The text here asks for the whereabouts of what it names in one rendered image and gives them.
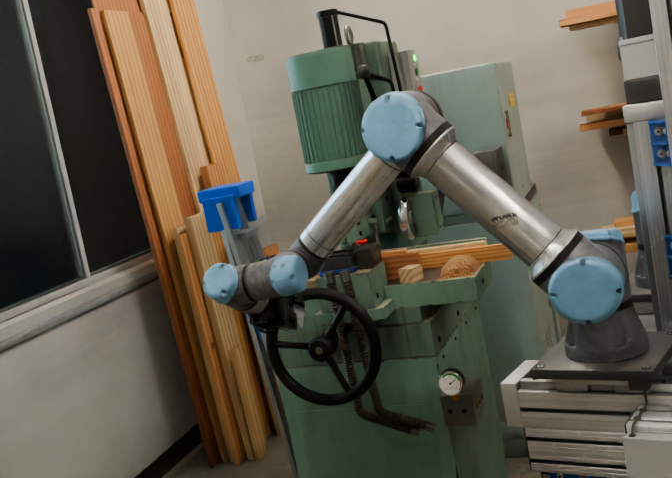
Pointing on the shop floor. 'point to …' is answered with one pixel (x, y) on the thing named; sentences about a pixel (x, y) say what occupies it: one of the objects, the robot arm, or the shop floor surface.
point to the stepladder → (226, 209)
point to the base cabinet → (405, 456)
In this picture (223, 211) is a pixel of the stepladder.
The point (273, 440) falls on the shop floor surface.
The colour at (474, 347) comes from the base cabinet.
